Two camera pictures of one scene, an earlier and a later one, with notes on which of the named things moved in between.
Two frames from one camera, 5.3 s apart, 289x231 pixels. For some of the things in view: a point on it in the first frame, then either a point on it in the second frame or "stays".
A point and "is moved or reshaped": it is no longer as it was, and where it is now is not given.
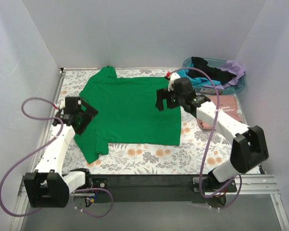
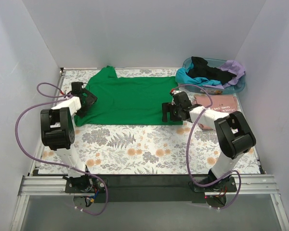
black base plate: (158, 188) stays
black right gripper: (164, 99) -> (165, 112)
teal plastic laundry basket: (235, 87) stays
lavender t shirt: (234, 68) stays
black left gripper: (85, 116) -> (87, 103)
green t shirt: (126, 114) is moved or reshaped
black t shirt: (215, 73) stays
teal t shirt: (196, 81) stays
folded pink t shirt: (228, 105) stays
